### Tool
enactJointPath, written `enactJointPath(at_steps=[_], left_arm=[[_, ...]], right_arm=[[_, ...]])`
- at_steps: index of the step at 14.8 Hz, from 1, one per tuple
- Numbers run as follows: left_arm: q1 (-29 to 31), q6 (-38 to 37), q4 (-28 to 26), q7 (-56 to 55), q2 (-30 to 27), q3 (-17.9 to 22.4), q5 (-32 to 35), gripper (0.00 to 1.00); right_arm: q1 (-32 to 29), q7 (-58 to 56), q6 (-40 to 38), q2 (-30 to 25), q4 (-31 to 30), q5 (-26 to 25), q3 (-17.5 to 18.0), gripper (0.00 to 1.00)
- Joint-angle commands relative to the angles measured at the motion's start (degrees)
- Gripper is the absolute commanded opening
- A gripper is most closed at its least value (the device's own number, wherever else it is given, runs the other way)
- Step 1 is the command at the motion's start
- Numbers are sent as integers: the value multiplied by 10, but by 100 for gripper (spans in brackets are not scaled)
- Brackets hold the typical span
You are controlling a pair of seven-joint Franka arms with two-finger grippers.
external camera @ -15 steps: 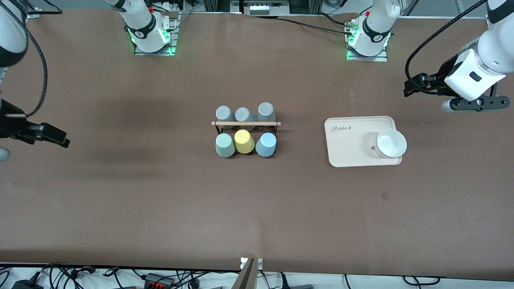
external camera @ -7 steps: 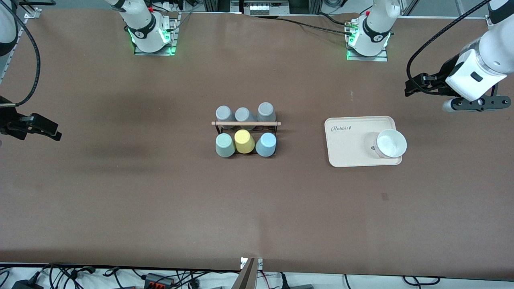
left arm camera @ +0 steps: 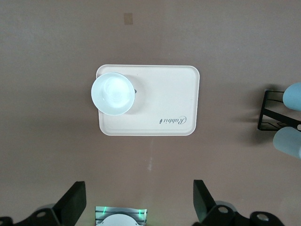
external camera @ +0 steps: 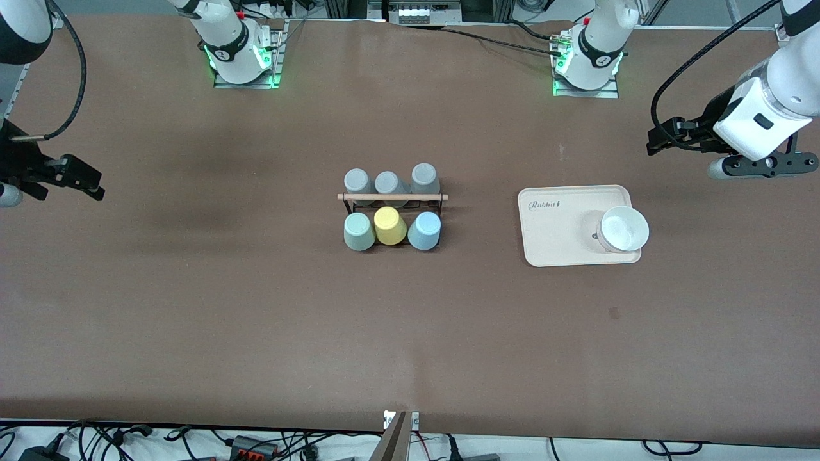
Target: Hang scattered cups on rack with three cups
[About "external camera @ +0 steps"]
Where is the pale green plastic cup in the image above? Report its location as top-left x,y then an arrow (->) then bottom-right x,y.
343,212 -> 377,252

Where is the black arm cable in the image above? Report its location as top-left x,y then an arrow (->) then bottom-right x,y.
12,0 -> 88,142
650,0 -> 783,138

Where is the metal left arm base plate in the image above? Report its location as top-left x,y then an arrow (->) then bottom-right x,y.
552,29 -> 620,99

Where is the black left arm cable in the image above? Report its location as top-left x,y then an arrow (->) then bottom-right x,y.
650,0 -> 783,138

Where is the aluminium frame stand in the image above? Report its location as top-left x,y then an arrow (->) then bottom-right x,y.
324,0 -> 513,23

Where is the white bowl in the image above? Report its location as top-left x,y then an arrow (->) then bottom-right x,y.
596,205 -> 650,254

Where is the black power adapter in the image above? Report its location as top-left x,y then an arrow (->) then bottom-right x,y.
18,446 -> 71,461

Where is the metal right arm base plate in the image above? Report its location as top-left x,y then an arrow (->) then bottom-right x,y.
213,19 -> 284,90

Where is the grey plastic cup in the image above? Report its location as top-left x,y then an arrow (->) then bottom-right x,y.
344,168 -> 374,207
374,170 -> 411,208
410,163 -> 441,195

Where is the white bracket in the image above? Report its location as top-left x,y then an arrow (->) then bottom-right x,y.
383,410 -> 420,431

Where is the wooden stand post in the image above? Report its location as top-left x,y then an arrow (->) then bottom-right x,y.
368,412 -> 409,461

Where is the beige plastic tray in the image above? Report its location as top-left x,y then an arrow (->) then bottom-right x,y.
518,184 -> 643,266

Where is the black cable on table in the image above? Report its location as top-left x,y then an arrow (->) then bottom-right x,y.
442,24 -> 568,57

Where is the black cable loop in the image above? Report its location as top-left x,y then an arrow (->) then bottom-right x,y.
643,439 -> 703,457

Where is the black wire cup rack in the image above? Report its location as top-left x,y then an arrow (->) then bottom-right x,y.
337,191 -> 449,249

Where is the light blue plastic cup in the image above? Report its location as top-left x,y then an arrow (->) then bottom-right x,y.
407,211 -> 443,251

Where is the yellow plastic cup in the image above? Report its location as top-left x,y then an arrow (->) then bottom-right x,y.
374,206 -> 409,247

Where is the black box with orange connectors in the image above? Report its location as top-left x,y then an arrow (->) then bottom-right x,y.
229,435 -> 281,461

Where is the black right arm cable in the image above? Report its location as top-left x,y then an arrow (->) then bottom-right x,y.
12,0 -> 88,142

